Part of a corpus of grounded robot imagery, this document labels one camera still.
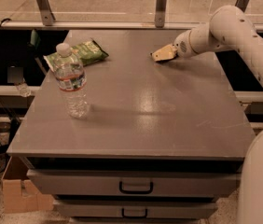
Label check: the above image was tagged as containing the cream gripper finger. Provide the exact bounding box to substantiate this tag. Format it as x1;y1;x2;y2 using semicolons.
151;44;177;62

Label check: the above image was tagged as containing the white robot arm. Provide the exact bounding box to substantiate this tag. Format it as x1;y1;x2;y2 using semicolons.
151;6;263;224

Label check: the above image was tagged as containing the green chip bag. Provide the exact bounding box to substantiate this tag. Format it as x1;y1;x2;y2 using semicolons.
44;40;108;70

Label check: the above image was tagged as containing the grey drawer cabinet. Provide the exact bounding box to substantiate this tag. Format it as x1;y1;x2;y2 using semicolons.
8;30;254;224

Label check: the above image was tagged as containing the clear water bottle on table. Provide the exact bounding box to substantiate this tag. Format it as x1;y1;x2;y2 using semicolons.
53;43;90;119

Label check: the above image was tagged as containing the green clamp tool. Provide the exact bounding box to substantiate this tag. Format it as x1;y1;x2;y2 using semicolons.
29;29;47;75

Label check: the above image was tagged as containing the upper grey drawer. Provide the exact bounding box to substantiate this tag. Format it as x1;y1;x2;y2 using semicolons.
27;170;240;198

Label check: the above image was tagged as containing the grey drawer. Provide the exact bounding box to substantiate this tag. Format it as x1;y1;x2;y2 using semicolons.
54;200;217;219
27;170;240;198

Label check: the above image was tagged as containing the small water bottle on ledge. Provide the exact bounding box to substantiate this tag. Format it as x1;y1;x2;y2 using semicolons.
14;81;32;97

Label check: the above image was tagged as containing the lower grey drawer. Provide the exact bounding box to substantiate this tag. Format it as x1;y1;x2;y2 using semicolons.
54;200;217;219

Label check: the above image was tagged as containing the cardboard box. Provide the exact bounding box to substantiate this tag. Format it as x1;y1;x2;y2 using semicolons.
2;157;53;214

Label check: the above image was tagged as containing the middle metal bracket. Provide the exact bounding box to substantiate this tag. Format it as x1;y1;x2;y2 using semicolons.
154;0;167;28

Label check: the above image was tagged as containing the left metal bracket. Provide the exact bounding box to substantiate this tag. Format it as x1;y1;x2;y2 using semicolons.
36;0;55;26

